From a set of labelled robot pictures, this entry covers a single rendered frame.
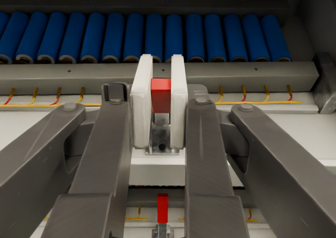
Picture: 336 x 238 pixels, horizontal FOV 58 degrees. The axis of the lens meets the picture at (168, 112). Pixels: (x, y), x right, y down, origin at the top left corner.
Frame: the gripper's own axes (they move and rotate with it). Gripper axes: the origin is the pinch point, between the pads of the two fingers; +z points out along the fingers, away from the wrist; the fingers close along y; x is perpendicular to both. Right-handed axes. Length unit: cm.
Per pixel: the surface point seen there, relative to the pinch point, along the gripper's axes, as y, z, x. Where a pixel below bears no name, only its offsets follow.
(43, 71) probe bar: -10.4, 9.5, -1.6
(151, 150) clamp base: -0.8, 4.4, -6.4
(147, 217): -2.1, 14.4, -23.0
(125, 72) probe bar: -3.3, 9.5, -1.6
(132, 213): -4.1, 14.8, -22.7
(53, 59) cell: -10.6, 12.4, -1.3
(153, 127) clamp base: -0.7, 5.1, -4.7
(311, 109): 13.0, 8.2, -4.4
